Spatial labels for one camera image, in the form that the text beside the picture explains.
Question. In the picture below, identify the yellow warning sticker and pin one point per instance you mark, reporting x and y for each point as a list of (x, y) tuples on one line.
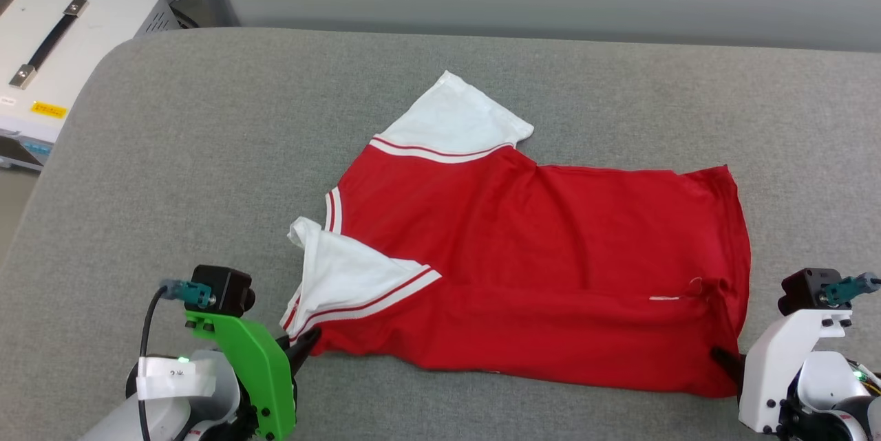
[(49, 109)]

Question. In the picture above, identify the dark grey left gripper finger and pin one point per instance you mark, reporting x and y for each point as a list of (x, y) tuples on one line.
[(299, 346)]

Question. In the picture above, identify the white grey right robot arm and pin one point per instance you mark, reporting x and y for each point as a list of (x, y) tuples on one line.
[(833, 393)]

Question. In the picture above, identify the white tape label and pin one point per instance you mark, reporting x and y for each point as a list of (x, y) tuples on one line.
[(172, 378)]

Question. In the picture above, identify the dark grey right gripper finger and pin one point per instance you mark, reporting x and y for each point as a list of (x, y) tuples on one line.
[(733, 360)]

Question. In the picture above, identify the white instrument box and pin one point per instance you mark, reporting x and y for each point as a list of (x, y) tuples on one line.
[(89, 49)]

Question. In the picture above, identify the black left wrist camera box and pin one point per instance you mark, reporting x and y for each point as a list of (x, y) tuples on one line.
[(224, 289)]

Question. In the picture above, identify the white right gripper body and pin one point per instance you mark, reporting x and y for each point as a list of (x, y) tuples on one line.
[(771, 372)]

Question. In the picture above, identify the red and white t-shirt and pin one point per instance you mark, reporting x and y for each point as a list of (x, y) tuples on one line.
[(537, 255)]

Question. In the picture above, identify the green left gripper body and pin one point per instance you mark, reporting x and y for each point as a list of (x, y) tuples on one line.
[(258, 372)]

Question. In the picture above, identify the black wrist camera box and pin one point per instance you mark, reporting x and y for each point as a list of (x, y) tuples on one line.
[(224, 289), (805, 289)]

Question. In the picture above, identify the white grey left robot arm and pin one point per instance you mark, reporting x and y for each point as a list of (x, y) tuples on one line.
[(172, 417)]

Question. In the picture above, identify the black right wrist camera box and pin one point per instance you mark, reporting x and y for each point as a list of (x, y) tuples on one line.
[(805, 289)]

